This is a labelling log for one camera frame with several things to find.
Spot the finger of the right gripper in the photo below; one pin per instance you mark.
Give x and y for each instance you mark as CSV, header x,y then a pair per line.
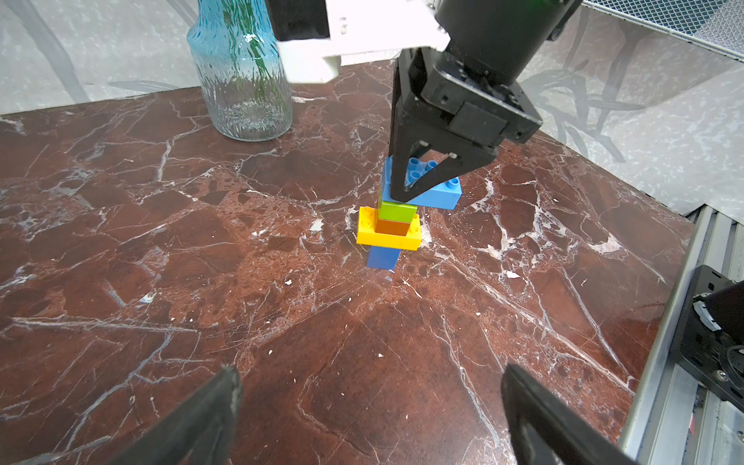
x,y
469,159
409,139

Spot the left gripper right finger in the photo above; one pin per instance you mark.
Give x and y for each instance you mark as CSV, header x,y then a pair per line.
x,y
544,430

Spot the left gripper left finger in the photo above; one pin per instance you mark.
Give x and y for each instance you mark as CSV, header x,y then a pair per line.
x,y
200,430

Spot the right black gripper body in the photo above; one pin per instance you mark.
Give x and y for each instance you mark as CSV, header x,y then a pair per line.
x,y
465,104

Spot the green small lego brick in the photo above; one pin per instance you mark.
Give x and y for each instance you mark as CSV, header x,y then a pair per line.
x,y
396,212

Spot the orange small lego brick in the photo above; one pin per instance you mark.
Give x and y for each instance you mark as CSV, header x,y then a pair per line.
x,y
393,228

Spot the yellow lego brick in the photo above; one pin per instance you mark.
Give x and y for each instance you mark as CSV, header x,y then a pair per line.
x,y
373,231

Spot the dark blue small lego brick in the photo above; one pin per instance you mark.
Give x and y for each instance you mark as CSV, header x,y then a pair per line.
x,y
382,258

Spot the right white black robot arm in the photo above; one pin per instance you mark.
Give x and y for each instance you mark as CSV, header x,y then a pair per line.
x,y
495,39

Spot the blue glass vase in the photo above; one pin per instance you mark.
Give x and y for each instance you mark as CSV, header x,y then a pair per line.
x,y
242,78

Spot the aluminium front rail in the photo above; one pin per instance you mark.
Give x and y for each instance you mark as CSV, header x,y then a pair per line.
x,y
688,408

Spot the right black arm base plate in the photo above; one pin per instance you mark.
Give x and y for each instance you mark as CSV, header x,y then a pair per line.
x,y
708,341

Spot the white wire mesh basket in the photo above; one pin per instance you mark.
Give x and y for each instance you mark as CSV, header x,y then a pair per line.
x,y
716,25

